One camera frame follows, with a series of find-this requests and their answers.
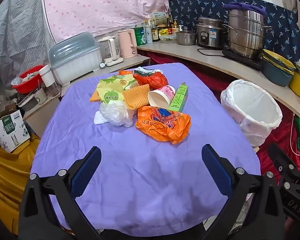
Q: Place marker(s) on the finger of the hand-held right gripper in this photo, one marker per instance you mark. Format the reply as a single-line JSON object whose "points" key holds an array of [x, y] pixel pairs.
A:
{"points": [[280, 158]]}

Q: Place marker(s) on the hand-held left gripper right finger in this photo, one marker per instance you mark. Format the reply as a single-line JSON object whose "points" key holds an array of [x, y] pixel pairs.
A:
{"points": [[216, 170]]}

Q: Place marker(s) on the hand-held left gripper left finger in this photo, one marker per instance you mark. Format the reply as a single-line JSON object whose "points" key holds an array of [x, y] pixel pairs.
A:
{"points": [[86, 172]]}

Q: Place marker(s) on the white lined trash bin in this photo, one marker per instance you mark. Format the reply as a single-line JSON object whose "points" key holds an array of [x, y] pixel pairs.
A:
{"points": [[252, 105]]}

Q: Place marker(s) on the clear plastic bag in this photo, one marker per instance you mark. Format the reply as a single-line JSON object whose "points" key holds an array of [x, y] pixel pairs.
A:
{"points": [[115, 113]]}

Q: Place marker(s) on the orange plastic bag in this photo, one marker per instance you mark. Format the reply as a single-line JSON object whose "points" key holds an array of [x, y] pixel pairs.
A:
{"points": [[162, 127]]}

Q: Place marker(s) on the green cardboard box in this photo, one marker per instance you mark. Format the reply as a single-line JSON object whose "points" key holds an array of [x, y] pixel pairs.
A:
{"points": [[178, 97]]}

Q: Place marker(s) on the yellow green printed bag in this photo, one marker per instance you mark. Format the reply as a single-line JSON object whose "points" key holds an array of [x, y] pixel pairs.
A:
{"points": [[112, 87]]}

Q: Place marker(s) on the large orange foam net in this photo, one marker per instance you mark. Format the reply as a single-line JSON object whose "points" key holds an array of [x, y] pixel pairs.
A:
{"points": [[136, 96]]}

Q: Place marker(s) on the pink paper cup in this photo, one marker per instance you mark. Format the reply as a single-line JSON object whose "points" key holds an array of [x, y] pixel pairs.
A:
{"points": [[165, 91]]}

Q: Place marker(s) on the red plastic bag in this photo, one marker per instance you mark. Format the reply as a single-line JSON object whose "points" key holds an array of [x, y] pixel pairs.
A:
{"points": [[152, 80]]}

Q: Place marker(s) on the white tissue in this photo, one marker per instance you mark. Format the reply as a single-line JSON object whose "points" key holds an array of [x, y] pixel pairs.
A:
{"points": [[98, 120]]}

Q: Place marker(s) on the purple tablecloth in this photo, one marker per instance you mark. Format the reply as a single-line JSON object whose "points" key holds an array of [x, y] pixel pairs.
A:
{"points": [[140, 167]]}

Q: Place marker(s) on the yellow pot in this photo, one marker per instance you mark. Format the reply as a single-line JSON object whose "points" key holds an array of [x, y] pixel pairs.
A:
{"points": [[298, 85]]}

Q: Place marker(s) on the yellow cloth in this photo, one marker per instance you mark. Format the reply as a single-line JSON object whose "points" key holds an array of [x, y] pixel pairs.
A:
{"points": [[5, 180]]}

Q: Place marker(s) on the printed cardboard box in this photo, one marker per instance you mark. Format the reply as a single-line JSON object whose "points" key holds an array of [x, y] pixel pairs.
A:
{"points": [[10, 130]]}

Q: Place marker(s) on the grey cup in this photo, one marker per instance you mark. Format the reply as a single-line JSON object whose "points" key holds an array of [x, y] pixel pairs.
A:
{"points": [[40, 96]]}

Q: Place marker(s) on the red cloth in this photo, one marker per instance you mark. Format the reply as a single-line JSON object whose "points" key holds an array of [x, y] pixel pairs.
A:
{"points": [[210, 72]]}

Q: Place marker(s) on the yellow rimmed bowl stack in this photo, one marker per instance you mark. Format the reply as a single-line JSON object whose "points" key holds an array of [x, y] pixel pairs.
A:
{"points": [[277, 59]]}

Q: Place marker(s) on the white cup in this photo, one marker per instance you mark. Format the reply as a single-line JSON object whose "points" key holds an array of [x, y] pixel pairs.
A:
{"points": [[47, 76]]}

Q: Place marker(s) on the red basin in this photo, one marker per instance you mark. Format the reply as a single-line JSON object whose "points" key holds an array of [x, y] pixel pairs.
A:
{"points": [[25, 86]]}

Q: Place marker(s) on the black induction cooker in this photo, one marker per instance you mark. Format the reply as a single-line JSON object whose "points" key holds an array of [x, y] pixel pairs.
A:
{"points": [[240, 60]]}

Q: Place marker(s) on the white plug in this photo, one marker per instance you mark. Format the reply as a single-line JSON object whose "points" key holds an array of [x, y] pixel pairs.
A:
{"points": [[103, 65]]}

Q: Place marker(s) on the dish drainer with grey lid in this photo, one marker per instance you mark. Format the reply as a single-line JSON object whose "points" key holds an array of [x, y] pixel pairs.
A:
{"points": [[75, 62]]}

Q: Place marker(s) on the wooden counter shelf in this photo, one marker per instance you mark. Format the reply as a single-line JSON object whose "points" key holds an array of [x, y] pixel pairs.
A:
{"points": [[190, 52]]}

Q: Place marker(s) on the white side table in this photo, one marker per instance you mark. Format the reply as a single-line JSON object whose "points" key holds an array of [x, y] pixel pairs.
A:
{"points": [[135, 60]]}

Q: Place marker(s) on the white glass kettle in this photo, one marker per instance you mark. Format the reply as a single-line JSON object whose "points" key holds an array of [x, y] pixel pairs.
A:
{"points": [[110, 47]]}

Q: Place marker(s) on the steel steamer pot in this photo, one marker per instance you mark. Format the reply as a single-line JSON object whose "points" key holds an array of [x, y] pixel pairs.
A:
{"points": [[245, 32]]}

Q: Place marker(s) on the pink electric kettle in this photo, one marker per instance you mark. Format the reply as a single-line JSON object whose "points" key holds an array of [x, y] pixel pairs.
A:
{"points": [[126, 45]]}

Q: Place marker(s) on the small steel pot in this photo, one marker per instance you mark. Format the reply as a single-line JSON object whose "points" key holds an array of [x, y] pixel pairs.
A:
{"points": [[186, 38]]}

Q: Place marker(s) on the steel rice cooker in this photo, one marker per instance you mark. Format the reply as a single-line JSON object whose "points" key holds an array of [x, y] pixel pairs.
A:
{"points": [[210, 35]]}

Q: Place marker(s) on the clear food container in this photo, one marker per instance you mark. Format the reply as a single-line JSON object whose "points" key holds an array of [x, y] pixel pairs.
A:
{"points": [[168, 39]]}

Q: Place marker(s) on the dark sauce bottle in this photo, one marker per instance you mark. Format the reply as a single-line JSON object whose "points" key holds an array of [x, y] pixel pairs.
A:
{"points": [[155, 33]]}

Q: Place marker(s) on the yellow oil bottle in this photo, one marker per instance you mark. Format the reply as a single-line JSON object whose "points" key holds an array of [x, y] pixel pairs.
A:
{"points": [[175, 26]]}

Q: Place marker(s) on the grey patterned cloth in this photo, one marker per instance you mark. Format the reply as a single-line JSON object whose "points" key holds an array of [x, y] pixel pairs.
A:
{"points": [[15, 35]]}

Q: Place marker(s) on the dark bottle with red label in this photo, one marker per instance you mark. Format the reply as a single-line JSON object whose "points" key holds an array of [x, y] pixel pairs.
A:
{"points": [[168, 21]]}

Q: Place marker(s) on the purple cloth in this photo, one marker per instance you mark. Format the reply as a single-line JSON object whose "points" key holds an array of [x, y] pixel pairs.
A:
{"points": [[242, 5]]}

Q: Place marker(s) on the white green carton box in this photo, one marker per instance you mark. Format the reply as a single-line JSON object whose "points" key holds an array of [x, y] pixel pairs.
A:
{"points": [[157, 17]]}

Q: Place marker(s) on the navy printed cloth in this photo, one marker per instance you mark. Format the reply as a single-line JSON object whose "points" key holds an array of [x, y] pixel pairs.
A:
{"points": [[197, 7]]}

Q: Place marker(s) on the pink dotted cloth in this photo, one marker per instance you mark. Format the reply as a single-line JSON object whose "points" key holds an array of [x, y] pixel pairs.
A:
{"points": [[102, 5]]}

